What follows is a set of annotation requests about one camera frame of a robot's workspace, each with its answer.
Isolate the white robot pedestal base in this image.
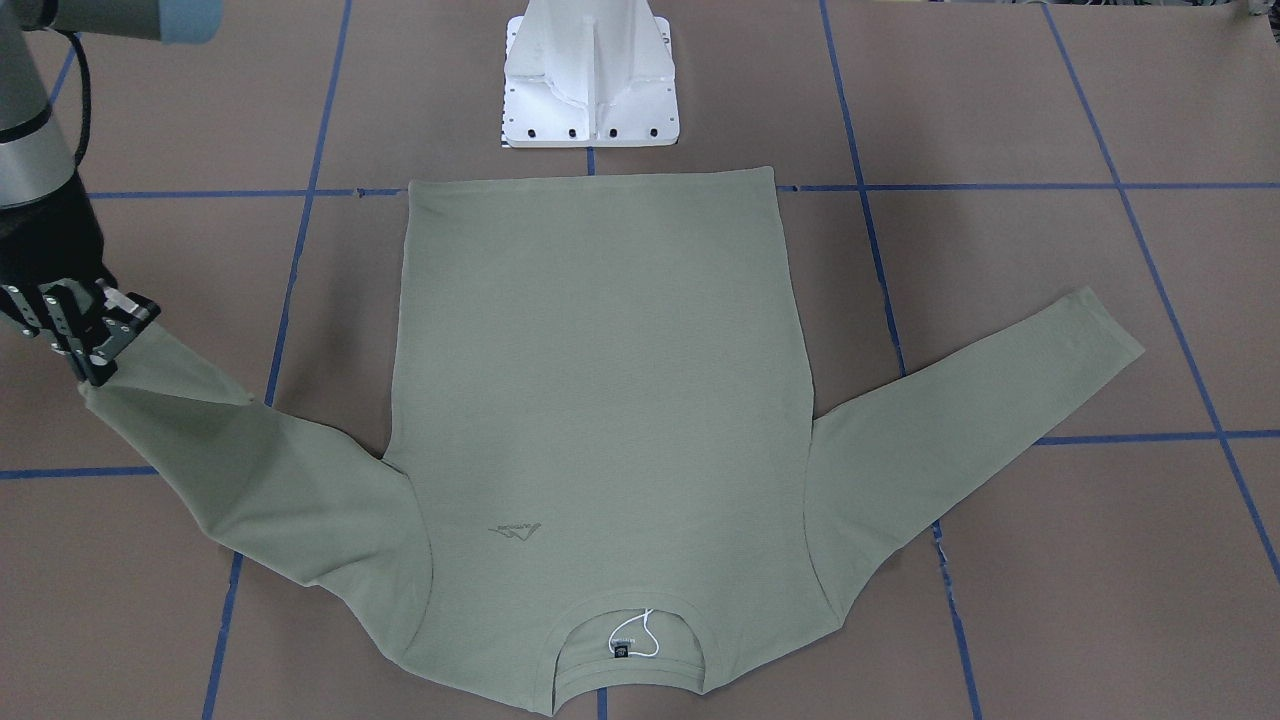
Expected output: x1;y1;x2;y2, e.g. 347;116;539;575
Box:
500;1;681;149

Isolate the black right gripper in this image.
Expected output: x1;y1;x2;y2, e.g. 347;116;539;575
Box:
1;172;161;387

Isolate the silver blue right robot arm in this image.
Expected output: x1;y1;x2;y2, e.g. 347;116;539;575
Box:
1;1;223;386

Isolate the olive green long-sleeve shirt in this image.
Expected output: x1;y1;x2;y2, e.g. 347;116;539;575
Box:
81;167;1143;716

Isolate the white neck tag string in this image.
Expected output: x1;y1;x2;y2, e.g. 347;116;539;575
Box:
611;609;664;660

